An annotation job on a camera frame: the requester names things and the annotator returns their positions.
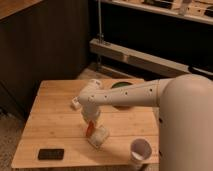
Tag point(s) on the dark wooden cabinet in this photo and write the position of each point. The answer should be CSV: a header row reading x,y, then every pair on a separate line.
x,y
47,41

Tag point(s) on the wooden table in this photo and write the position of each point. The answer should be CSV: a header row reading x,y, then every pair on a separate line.
x,y
54,124

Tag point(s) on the green bowl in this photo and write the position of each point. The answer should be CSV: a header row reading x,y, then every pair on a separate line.
x,y
118,85

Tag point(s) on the black rectangular sponge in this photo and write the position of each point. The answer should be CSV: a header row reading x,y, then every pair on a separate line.
x,y
51,154

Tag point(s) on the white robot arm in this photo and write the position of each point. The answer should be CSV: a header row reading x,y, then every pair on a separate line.
x,y
185,106

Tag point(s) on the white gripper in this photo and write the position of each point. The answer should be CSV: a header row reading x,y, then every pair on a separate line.
x,y
90,113

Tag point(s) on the metal shelf frame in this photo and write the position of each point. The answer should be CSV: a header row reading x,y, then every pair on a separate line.
x,y
166,37

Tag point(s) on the white bottle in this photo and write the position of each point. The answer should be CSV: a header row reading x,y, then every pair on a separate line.
x,y
75,104

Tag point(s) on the white paper cup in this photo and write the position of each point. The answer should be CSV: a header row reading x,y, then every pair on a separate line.
x,y
140,150

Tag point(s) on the red pepper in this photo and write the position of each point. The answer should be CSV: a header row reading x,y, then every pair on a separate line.
x,y
90,129

